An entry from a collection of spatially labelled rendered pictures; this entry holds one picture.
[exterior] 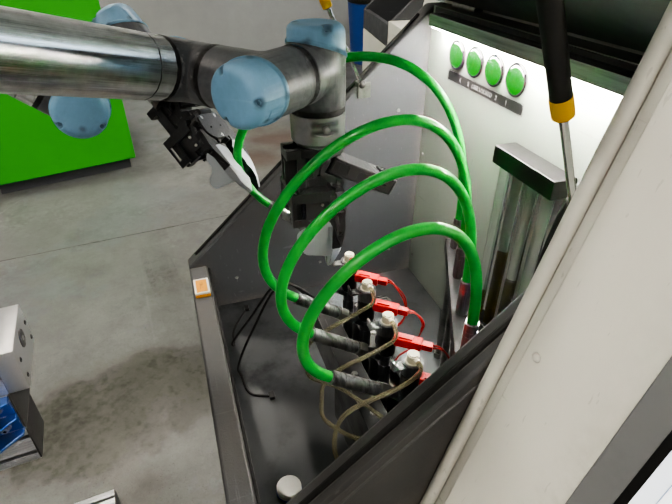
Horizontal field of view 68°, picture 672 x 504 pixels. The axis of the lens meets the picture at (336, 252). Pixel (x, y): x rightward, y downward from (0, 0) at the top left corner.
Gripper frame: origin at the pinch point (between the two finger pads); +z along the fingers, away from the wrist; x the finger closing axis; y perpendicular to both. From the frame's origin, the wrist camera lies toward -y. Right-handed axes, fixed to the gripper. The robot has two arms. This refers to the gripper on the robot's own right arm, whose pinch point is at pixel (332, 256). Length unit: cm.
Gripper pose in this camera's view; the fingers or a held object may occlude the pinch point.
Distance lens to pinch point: 81.9
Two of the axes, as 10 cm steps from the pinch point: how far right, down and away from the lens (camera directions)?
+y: -9.5, 1.8, -2.7
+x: 3.2, 5.2, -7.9
